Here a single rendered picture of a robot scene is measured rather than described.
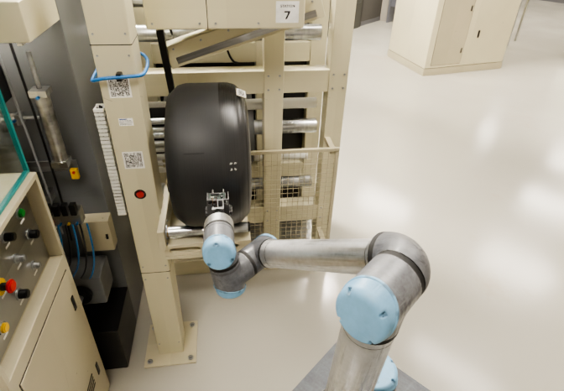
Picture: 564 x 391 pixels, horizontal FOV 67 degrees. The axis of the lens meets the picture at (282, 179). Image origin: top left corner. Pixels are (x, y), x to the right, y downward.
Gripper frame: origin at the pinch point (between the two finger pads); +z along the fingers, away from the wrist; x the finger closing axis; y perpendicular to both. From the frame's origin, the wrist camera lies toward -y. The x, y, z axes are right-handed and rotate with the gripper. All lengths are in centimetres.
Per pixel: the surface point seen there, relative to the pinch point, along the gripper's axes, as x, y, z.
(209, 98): 1.6, 30.8, 18.8
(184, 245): 15.6, -29.8, 15.4
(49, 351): 60, -46, -19
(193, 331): 20, -112, 48
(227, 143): -4.2, 18.9, 5.0
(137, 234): 36, -30, 25
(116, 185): 40.3, -4.4, 23.5
